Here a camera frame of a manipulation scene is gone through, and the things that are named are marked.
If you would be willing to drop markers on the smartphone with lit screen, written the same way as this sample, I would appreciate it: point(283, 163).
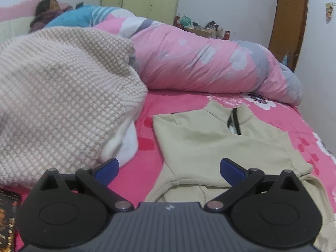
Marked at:
point(9, 204)

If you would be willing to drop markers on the pink floral rolled duvet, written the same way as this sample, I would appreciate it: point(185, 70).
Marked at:
point(167, 57)

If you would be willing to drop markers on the beige zip jacket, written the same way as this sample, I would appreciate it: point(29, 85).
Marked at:
point(194, 143)

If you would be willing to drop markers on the pink headboard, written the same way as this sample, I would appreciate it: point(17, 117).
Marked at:
point(21, 19)

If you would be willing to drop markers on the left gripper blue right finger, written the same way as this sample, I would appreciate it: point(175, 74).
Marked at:
point(242, 181)

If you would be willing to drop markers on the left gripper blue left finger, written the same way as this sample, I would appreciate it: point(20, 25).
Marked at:
point(96, 181)

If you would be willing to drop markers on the hot pink floral bedsheet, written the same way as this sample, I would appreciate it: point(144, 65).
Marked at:
point(280, 215)

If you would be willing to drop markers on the beige white houndstooth blanket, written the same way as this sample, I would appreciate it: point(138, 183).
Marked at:
point(68, 95)

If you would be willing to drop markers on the brown wooden door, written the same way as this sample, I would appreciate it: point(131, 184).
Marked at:
point(288, 31)

